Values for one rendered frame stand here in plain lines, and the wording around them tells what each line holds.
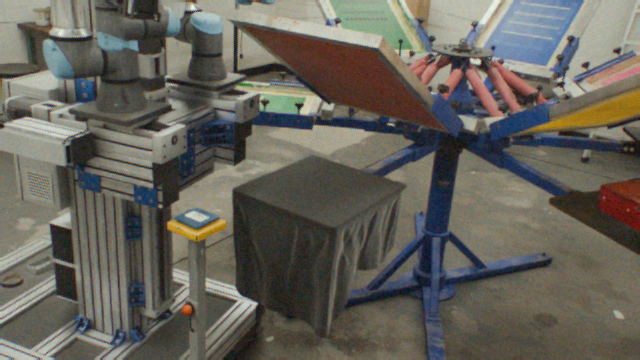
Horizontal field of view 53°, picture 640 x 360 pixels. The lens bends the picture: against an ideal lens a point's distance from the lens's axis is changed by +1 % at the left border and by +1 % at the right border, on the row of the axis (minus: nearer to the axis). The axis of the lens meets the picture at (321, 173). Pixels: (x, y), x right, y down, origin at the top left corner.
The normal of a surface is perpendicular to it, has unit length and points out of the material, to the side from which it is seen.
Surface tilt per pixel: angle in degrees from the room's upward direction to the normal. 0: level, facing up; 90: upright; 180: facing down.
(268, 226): 93
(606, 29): 90
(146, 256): 90
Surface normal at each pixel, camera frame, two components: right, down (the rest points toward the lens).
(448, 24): -0.58, 0.27
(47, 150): -0.40, 0.33
